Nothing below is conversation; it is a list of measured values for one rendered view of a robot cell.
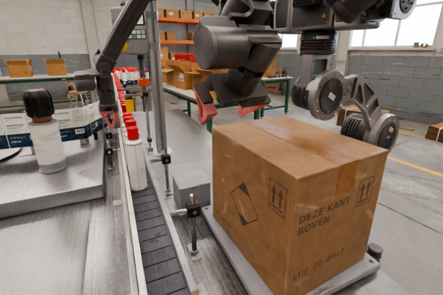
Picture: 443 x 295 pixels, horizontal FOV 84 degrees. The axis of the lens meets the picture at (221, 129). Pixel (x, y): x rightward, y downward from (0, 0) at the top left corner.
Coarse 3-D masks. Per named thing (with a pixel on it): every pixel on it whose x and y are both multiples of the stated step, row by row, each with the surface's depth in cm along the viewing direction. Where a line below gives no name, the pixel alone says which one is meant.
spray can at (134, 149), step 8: (128, 128) 72; (136, 128) 72; (128, 136) 72; (136, 136) 73; (128, 144) 72; (136, 144) 72; (128, 152) 73; (136, 152) 73; (128, 160) 74; (136, 160) 74; (144, 160) 77; (136, 168) 74; (144, 168) 77; (136, 176) 75; (144, 176) 77; (136, 184) 76; (144, 184) 78
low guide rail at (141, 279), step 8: (120, 128) 128; (120, 136) 116; (120, 144) 106; (128, 176) 79; (128, 184) 74; (128, 192) 70; (128, 200) 67; (136, 232) 55; (136, 240) 52; (136, 248) 50; (136, 256) 48; (136, 264) 47; (136, 272) 45; (144, 280) 44; (144, 288) 42
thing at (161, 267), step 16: (144, 192) 77; (144, 208) 69; (144, 224) 63; (160, 224) 63; (144, 240) 57; (160, 240) 57; (144, 256) 53; (160, 256) 53; (176, 256) 53; (144, 272) 49; (160, 272) 49; (176, 272) 49; (160, 288) 46; (176, 288) 46
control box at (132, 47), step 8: (112, 8) 102; (120, 8) 100; (112, 16) 102; (144, 16) 99; (112, 24) 104; (128, 40) 104; (136, 40) 103; (144, 40) 102; (128, 48) 105; (136, 48) 104; (144, 48) 103
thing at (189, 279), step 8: (144, 152) 86; (152, 176) 69; (160, 192) 62; (160, 200) 58; (168, 216) 53; (168, 224) 51; (176, 232) 48; (176, 240) 46; (176, 248) 44; (184, 256) 43; (184, 264) 41; (184, 272) 40; (192, 280) 38; (192, 288) 37
